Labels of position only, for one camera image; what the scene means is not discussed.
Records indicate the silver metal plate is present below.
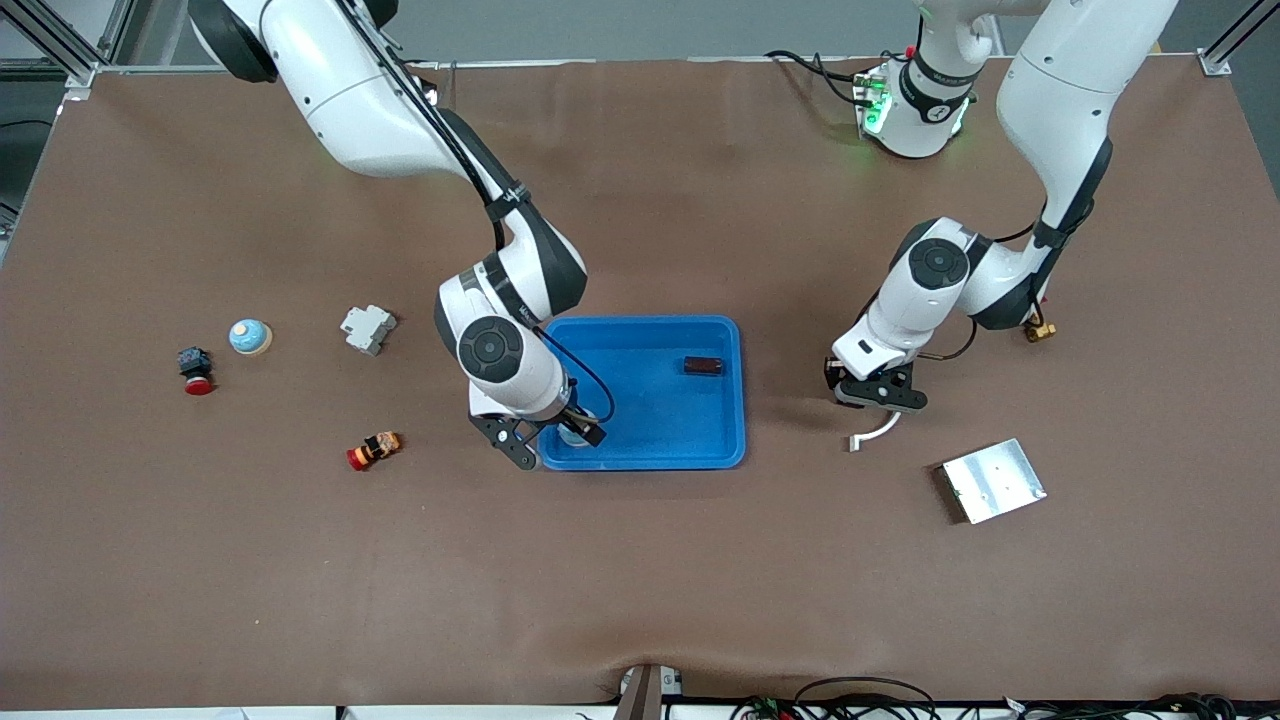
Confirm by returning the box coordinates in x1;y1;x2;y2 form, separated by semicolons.
938;438;1048;526

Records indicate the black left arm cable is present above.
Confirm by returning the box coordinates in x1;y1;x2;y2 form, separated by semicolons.
925;195;1061;361

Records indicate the white circuit breaker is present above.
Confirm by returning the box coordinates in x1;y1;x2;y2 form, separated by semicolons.
340;304;398;357

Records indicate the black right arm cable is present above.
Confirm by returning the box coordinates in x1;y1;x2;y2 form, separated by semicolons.
335;0;617;426

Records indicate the red orange push button switch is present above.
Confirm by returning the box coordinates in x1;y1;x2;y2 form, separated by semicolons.
346;431;403;472

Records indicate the blue plastic tray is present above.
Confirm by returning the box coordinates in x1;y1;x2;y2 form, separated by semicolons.
537;316;748;472

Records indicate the black red emergency stop button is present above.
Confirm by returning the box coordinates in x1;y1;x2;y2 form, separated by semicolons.
177;346;216;396

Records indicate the white curved bracket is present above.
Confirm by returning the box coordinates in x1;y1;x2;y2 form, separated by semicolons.
848;408;903;453

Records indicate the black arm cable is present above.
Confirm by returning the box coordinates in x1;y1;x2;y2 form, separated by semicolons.
335;0;617;426
925;195;1061;361

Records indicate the black cable bundle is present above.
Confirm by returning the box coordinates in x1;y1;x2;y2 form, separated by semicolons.
728;677;1280;720

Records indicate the aluminium frame profile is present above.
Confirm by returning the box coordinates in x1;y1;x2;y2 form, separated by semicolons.
0;0;136;89
1200;0;1280;77

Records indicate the black base power cable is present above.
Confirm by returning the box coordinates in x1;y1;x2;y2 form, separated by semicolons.
765;50;869;106

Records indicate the metal table clamp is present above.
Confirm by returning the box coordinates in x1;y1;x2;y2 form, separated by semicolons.
613;663;687;720

